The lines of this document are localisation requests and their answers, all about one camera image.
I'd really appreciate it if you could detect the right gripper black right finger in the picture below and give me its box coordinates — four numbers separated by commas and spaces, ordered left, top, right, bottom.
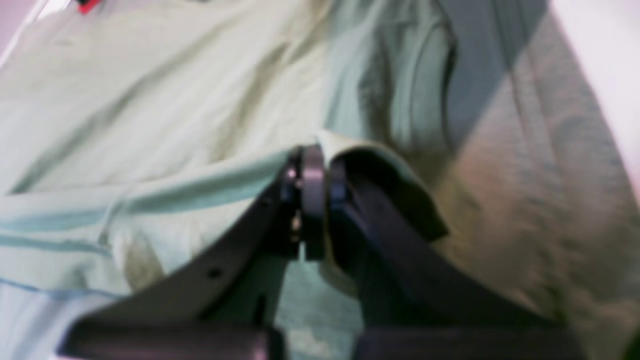
329, 160, 585, 360

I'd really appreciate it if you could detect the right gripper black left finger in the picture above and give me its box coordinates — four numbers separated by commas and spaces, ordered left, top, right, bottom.
57, 145, 326, 360

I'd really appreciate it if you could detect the light green T-shirt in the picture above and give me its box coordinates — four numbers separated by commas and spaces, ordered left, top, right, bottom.
0, 0, 461, 301

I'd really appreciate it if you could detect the green table cover cloth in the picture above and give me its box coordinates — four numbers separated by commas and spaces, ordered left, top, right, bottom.
0, 0, 640, 360

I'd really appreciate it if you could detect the orange black clamp far left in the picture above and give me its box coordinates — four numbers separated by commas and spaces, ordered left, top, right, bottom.
76, 0, 103, 15

